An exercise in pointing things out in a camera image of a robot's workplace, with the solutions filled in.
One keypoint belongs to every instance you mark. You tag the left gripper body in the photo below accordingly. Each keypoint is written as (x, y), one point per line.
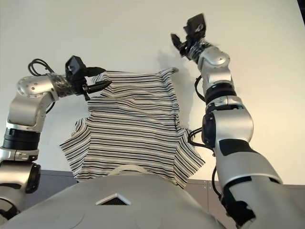
(62, 86)

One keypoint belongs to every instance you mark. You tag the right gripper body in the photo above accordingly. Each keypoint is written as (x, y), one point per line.
(196, 50)

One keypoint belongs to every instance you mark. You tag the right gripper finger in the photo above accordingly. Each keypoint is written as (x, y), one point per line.
(176, 41)

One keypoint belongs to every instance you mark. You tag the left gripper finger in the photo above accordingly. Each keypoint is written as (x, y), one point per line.
(95, 70)
(98, 86)

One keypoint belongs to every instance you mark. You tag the striped T-shirt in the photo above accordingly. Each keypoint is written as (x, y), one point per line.
(133, 124)

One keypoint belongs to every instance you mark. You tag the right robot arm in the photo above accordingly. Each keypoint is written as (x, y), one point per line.
(233, 124)

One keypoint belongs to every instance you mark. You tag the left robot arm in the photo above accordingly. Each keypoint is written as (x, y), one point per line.
(23, 107)

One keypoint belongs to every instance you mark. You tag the robot body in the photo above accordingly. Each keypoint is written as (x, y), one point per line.
(114, 207)

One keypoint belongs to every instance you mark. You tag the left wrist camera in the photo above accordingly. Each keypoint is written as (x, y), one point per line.
(75, 65)

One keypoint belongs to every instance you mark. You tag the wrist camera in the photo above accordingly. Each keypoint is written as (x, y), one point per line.
(196, 23)
(75, 65)

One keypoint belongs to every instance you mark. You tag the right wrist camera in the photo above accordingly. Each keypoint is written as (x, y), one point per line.
(196, 23)

